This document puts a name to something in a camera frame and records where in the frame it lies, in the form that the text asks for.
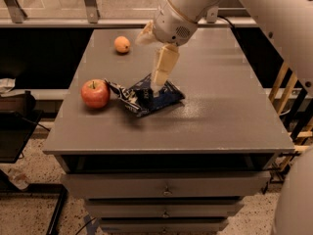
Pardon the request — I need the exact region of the black cable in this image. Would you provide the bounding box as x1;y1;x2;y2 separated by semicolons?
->
217;15;239;34

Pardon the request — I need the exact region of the blue chip bag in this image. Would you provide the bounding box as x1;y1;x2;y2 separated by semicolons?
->
106;74;185;117

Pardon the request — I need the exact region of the grey drawer cabinet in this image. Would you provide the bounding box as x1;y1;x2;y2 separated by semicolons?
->
42;27;295;235

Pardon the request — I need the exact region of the grey drawer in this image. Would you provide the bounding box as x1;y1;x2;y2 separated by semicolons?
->
85;199;244;218
61;171;270;199
99;218;228;233

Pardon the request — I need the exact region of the bottom grey drawer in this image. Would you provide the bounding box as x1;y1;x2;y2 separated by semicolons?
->
99;218;228;233

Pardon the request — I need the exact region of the top grey drawer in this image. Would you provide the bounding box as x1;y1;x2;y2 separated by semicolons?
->
61;171;270;199

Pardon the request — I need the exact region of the black side table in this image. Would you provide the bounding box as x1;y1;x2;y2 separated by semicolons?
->
0;91;42;164

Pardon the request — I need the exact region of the red apple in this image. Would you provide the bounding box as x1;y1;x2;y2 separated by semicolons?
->
80;79;111;109

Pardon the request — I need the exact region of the middle grey drawer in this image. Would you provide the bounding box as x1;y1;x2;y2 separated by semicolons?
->
85;199;244;218

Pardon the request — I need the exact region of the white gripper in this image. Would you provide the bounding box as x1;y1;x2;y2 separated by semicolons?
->
135;0;198;97

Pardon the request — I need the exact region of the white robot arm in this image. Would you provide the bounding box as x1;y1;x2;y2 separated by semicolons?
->
136;0;313;235

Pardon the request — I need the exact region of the white crumpled paper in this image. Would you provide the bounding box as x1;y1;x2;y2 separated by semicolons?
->
0;78;16;94

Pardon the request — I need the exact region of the metal railing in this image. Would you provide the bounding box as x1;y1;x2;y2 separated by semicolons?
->
0;0;258;29

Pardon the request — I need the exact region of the orange fruit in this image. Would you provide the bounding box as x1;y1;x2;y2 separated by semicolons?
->
114;36;130;54

